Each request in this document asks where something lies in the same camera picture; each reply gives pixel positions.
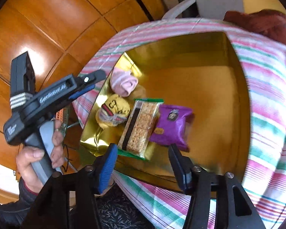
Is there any purple snack packet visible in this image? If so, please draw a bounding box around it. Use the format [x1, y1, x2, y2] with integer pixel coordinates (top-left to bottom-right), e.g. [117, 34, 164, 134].
[149, 104, 194, 152]

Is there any yellow sock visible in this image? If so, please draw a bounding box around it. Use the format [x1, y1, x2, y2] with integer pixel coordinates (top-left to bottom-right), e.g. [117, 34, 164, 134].
[96, 94, 131, 129]

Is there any cracker packet green edge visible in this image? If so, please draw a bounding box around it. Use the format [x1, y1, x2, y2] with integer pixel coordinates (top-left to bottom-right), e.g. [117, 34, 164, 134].
[118, 98, 164, 160]

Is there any pink sock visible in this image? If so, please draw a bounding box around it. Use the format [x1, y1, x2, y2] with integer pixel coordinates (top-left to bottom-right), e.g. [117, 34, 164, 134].
[110, 67, 138, 97]

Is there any person's left hand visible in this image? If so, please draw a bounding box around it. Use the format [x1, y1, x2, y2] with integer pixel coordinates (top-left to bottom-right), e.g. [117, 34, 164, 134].
[16, 120, 64, 193]

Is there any striped bed sheet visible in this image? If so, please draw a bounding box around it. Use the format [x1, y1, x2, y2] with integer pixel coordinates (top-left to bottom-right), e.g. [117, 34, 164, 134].
[81, 18, 286, 228]

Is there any gold tray box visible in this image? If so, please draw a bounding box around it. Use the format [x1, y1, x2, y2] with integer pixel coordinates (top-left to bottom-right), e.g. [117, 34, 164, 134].
[80, 31, 251, 192]

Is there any maroon puffer jacket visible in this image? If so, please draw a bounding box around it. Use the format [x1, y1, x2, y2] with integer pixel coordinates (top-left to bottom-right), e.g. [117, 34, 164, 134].
[224, 9, 286, 45]

